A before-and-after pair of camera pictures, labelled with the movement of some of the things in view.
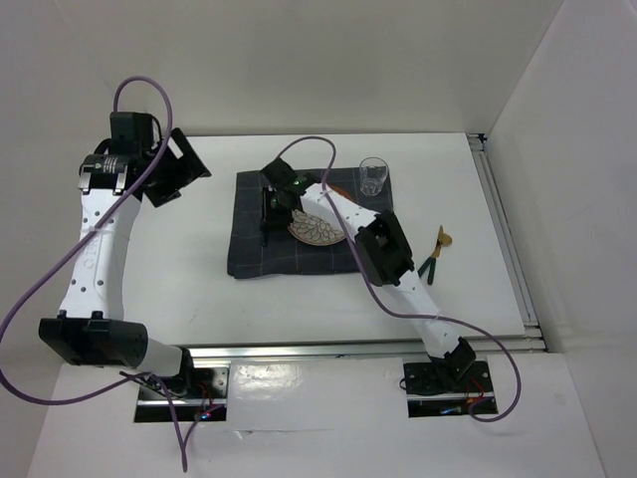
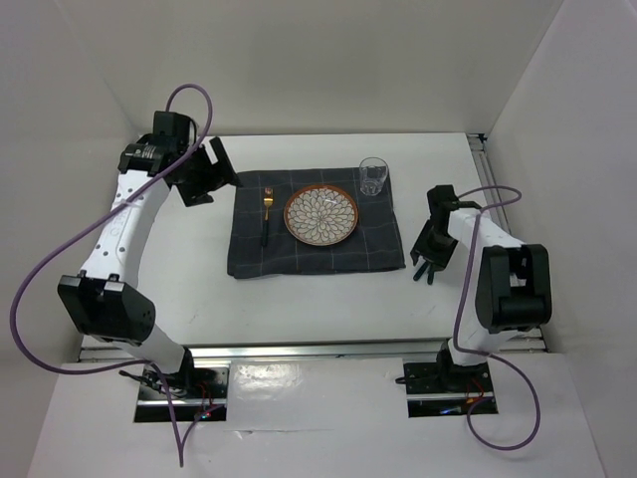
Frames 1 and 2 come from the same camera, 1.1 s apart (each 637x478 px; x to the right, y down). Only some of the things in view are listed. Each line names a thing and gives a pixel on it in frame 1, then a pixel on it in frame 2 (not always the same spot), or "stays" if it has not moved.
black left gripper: x=182 y=175 -> x=215 y=176
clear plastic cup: x=373 y=172 stays
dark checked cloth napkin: x=285 y=254 stays
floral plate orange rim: x=310 y=230 stays
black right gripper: x=268 y=217 -> x=421 y=247
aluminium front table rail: x=343 y=352 stays
